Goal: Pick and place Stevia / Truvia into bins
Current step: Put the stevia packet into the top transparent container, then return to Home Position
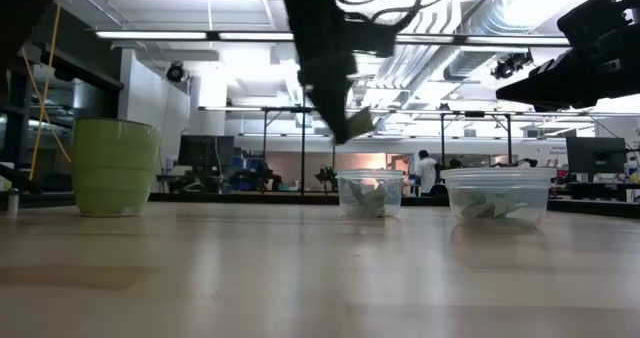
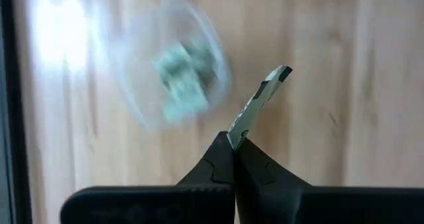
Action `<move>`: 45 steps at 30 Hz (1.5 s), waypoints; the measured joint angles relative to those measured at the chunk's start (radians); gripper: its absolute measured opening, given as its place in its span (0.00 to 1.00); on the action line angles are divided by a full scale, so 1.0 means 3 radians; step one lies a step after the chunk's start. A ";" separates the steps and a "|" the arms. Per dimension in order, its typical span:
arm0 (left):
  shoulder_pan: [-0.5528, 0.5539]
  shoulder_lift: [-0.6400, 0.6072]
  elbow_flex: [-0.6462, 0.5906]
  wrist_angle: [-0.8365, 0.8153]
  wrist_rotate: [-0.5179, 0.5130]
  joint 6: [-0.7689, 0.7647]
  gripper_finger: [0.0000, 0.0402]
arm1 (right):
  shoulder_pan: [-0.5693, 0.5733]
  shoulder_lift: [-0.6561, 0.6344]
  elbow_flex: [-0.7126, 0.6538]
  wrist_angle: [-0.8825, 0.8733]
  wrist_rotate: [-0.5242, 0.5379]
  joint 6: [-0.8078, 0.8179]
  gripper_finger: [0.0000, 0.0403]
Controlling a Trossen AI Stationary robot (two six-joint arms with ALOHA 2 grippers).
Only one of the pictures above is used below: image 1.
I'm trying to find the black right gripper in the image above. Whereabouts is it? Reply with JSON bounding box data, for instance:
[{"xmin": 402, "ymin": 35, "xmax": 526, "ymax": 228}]
[{"xmin": 278, "ymin": 0, "xmax": 353, "ymax": 145}]

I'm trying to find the square clear plastic container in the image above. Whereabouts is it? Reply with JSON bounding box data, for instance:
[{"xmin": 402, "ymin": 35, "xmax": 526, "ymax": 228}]
[{"xmin": 335, "ymin": 169, "xmax": 405, "ymax": 219}]

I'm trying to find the ceiling tube light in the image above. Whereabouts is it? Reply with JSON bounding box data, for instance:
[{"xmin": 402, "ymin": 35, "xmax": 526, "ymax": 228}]
[
  {"xmin": 94, "ymin": 30, "xmax": 209, "ymax": 41},
  {"xmin": 218, "ymin": 31, "xmax": 295, "ymax": 42},
  {"xmin": 397, "ymin": 34, "xmax": 574, "ymax": 47}
]

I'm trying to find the person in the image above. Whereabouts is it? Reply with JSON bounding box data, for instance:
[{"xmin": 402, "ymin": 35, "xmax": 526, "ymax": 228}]
[{"xmin": 414, "ymin": 149, "xmax": 439, "ymax": 196}]

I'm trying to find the black computer monitor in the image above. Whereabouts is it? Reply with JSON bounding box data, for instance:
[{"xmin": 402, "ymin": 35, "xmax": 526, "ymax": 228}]
[
  {"xmin": 566, "ymin": 136, "xmax": 627, "ymax": 175},
  {"xmin": 178, "ymin": 135, "xmax": 235, "ymax": 169}
]

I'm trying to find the round black ceiling device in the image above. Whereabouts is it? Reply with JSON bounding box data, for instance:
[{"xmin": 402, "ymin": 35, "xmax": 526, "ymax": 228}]
[{"xmin": 165, "ymin": 61, "xmax": 186, "ymax": 84}]

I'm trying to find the black ceiling fixture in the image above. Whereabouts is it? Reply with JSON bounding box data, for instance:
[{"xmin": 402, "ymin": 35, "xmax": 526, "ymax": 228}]
[{"xmin": 492, "ymin": 50, "xmax": 534, "ymax": 80}]

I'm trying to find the green plastic cup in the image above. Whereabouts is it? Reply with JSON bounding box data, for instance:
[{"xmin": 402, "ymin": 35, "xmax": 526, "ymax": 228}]
[{"xmin": 71, "ymin": 117, "xmax": 162, "ymax": 218}]

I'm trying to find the round clear plastic container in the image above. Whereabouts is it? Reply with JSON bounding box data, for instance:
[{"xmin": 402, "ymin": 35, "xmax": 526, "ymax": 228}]
[{"xmin": 440, "ymin": 166, "xmax": 558, "ymax": 228}]

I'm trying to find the dark shelving unit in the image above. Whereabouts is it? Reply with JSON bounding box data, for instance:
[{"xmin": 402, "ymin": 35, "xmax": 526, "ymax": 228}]
[{"xmin": 0, "ymin": 0, "xmax": 124, "ymax": 199}]

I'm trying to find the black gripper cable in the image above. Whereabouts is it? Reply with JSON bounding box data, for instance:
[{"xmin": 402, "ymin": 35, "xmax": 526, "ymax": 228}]
[{"xmin": 333, "ymin": 0, "xmax": 466, "ymax": 25}]

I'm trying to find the black background rack frame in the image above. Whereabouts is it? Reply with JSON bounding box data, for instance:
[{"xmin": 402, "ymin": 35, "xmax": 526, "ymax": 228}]
[{"xmin": 438, "ymin": 110, "xmax": 514, "ymax": 169}]

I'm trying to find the silver ventilation duct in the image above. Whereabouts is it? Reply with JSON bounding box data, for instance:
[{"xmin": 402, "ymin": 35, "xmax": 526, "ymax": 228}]
[{"xmin": 442, "ymin": 0, "xmax": 536, "ymax": 82}]

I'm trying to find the yellow extension cable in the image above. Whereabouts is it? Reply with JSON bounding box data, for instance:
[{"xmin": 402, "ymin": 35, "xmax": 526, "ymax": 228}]
[{"xmin": 19, "ymin": 2, "xmax": 73, "ymax": 181}]

